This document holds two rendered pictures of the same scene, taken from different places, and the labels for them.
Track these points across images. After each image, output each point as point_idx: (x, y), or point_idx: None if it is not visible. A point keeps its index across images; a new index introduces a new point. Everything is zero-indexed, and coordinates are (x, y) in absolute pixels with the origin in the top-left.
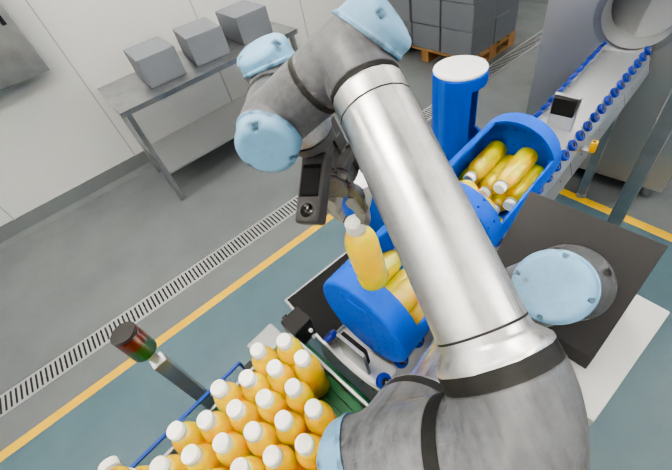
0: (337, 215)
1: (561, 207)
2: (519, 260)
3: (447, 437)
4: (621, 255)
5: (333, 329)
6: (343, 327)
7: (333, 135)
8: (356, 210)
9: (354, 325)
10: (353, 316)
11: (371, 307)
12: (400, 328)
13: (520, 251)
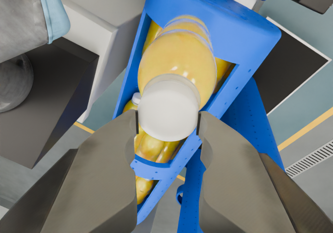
0: (212, 134)
1: (0, 151)
2: (43, 94)
3: None
4: None
5: (263, 0)
6: (252, 10)
7: None
8: (106, 156)
9: (232, 2)
10: (230, 5)
11: None
12: None
13: (42, 104)
